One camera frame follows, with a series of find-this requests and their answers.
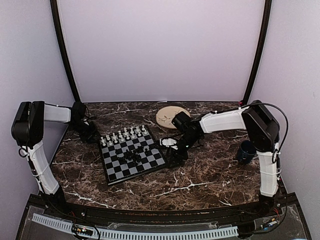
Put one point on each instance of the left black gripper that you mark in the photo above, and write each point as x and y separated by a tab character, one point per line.
94	132

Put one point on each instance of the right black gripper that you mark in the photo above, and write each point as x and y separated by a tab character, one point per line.
174	156

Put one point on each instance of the black white chess board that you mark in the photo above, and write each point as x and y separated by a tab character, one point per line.
152	160

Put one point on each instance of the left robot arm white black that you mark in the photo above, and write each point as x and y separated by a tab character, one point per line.
28	132

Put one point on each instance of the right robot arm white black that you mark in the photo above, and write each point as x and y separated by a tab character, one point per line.
262	129

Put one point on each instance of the row of white chess pieces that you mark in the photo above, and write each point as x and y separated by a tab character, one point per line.
134	135

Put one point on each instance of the pile of black chess pieces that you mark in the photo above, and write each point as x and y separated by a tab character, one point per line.
132	155

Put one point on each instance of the beige bird painted plate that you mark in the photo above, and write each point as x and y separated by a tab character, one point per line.
166	114

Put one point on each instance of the dark blue mug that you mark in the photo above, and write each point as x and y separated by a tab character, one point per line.
246	152

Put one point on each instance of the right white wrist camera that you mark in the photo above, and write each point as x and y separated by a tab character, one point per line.
168	143

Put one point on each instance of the left black frame post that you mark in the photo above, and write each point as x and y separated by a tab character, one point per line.
63	50

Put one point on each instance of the black frame post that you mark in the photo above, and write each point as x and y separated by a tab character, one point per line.
63	50
259	51

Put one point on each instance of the white slotted cable duct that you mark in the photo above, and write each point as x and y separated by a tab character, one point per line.
119	231

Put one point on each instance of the right black frame post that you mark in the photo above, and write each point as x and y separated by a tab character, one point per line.
259	51

